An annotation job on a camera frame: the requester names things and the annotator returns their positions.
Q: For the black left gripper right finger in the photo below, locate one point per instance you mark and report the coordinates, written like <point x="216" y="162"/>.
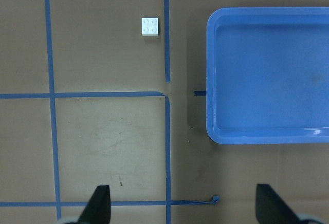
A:
<point x="270" y="207"/>

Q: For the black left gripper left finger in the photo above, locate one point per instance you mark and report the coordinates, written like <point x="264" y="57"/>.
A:
<point x="98" y="209"/>

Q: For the white building block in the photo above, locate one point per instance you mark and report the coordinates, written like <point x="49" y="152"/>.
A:
<point x="150" y="26"/>

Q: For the blue plastic tray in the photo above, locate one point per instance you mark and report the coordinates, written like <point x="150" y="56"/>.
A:
<point x="267" y="75"/>

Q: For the brown paper table cover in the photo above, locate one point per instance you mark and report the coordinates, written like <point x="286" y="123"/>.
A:
<point x="87" y="100"/>

